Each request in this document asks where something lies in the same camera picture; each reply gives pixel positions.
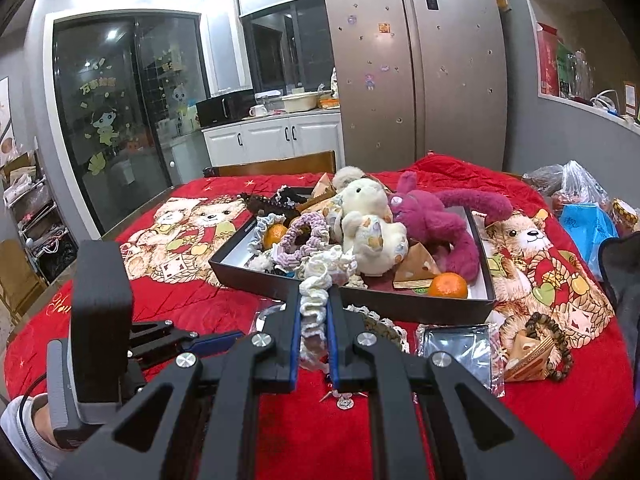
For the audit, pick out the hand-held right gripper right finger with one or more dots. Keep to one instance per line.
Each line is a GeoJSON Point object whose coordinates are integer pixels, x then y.
{"type": "Point", "coordinates": [334, 350]}

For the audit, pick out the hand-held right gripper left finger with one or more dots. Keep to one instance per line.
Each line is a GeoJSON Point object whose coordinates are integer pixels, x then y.
{"type": "Point", "coordinates": [295, 340]}

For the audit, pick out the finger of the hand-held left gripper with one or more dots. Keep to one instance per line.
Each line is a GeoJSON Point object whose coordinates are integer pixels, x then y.
{"type": "Point", "coordinates": [210, 343]}

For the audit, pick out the white ruffled scrunchie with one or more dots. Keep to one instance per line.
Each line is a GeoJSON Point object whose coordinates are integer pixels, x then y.
{"type": "Point", "coordinates": [315, 310]}

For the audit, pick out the black cardboard box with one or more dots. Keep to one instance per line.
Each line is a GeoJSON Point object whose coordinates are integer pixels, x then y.
{"type": "Point", "coordinates": [400, 305]}

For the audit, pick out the mandarin orange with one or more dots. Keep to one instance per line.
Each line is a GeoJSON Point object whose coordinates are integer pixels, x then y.
{"type": "Point", "coordinates": [448, 286]}
{"type": "Point", "coordinates": [275, 236]}

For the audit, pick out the brown fuzzy hair clip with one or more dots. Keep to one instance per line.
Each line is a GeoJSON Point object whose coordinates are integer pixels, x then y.
{"type": "Point", "coordinates": [265, 203]}

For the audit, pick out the person's left forearm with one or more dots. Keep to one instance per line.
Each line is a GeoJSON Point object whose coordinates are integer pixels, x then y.
{"type": "Point", "coordinates": [20, 425]}

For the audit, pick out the small metal charm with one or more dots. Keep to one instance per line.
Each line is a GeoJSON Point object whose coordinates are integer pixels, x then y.
{"type": "Point", "coordinates": [344, 401]}

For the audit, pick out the crochet lace hair band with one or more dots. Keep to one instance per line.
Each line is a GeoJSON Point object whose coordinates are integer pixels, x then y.
{"type": "Point", "coordinates": [385, 332]}

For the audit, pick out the small white plush toy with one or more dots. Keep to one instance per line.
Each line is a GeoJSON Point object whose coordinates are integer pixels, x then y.
{"type": "Point", "coordinates": [260, 262]}

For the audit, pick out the purple knitted scrunchie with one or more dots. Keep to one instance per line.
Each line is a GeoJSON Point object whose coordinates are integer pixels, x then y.
{"type": "Point", "coordinates": [287, 252]}

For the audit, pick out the cream ruffled scrunchie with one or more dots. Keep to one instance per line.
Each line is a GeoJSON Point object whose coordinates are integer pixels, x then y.
{"type": "Point", "coordinates": [335, 260]}

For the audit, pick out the metal storage rack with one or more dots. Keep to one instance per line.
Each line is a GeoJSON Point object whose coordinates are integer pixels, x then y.
{"type": "Point", "coordinates": [35, 210]}

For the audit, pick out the blue ruffled scrunchie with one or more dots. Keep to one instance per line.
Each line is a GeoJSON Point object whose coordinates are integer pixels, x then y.
{"type": "Point", "coordinates": [257, 232]}

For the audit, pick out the cream rabbit plush toy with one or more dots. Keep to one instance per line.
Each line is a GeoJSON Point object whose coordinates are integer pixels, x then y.
{"type": "Point", "coordinates": [370, 240]}

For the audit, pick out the brown triangular snack packet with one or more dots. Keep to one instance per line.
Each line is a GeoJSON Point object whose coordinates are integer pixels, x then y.
{"type": "Point", "coordinates": [322, 185]}
{"type": "Point", "coordinates": [415, 265]}
{"type": "Point", "coordinates": [527, 357]}

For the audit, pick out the silver foil bag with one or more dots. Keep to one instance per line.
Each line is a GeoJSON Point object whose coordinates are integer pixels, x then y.
{"type": "Point", "coordinates": [455, 347]}

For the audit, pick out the magenta plush toy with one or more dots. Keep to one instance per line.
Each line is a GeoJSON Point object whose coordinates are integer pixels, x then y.
{"type": "Point", "coordinates": [430, 220]}

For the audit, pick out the sliding glass door with stickers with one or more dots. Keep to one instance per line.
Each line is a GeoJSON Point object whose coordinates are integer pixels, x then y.
{"type": "Point", "coordinates": [115, 110]}

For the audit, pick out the white kitchen cabinet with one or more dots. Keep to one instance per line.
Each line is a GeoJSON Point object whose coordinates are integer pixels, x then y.
{"type": "Point", "coordinates": [270, 137]}

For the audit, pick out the black microwave oven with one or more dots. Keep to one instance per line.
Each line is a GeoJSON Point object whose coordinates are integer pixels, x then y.
{"type": "Point", "coordinates": [222, 107]}

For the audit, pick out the red printed bear blanket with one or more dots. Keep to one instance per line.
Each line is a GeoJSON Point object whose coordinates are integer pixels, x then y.
{"type": "Point", "coordinates": [550, 425]}

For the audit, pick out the white mug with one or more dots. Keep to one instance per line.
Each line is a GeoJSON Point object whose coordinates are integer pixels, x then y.
{"type": "Point", "coordinates": [257, 111]}

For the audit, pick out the white plastic tub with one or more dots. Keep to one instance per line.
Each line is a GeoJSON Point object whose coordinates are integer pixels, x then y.
{"type": "Point", "coordinates": [300, 102]}

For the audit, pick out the steel double-door refrigerator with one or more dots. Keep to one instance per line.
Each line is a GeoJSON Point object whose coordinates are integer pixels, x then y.
{"type": "Point", "coordinates": [400, 85]}

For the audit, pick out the blue plastic bag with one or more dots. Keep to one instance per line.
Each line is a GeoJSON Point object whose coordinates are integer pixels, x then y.
{"type": "Point", "coordinates": [587, 235]}

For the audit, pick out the clear plastic bag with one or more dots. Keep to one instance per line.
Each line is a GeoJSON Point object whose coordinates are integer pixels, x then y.
{"type": "Point", "coordinates": [575, 185]}

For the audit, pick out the dark kitchen window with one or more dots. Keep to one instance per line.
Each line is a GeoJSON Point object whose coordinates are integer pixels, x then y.
{"type": "Point", "coordinates": [285, 45]}

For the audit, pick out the grey purple eye mask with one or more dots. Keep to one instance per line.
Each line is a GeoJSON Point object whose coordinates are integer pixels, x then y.
{"type": "Point", "coordinates": [620, 270]}

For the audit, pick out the round patterned tin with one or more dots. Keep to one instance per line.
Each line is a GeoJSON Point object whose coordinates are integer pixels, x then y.
{"type": "Point", "coordinates": [626, 215]}

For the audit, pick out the red gift box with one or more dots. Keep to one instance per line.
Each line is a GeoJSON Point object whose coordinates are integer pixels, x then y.
{"type": "Point", "coordinates": [546, 60]}

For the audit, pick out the green box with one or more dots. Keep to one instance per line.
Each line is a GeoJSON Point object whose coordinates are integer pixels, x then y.
{"type": "Point", "coordinates": [565, 72]}

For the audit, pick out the glass jars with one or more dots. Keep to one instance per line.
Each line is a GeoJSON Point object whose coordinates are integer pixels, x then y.
{"type": "Point", "coordinates": [582, 75]}

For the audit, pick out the small photo frame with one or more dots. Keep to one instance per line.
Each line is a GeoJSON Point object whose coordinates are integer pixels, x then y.
{"type": "Point", "coordinates": [630, 99]}

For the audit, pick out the white wall shelf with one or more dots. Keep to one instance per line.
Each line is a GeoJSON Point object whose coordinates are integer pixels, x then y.
{"type": "Point", "coordinates": [590, 10]}

